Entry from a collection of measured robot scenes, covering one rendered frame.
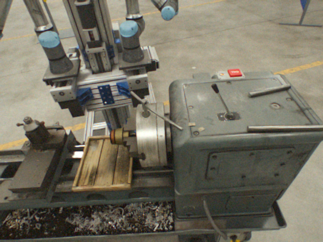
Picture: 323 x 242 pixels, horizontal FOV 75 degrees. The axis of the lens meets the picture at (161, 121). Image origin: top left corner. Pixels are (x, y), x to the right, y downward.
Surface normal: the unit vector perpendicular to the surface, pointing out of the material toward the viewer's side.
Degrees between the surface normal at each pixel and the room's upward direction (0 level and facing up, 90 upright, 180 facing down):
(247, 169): 90
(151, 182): 0
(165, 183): 0
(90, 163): 0
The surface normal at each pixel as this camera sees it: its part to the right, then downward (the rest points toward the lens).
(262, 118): -0.07, -0.72
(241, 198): 0.03, 0.69
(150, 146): -0.01, 0.26
